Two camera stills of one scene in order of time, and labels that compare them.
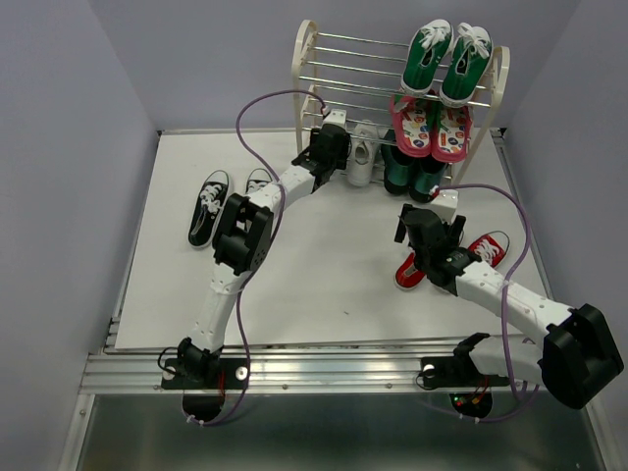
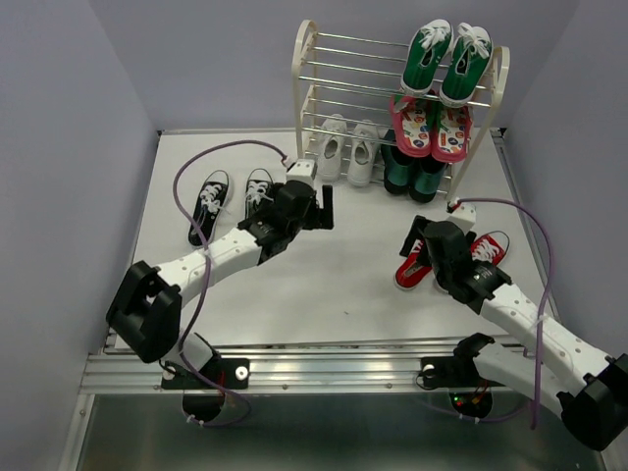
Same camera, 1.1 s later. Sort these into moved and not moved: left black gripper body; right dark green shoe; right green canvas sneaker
Moved: left black gripper body
Not moved: right green canvas sneaker; right dark green shoe
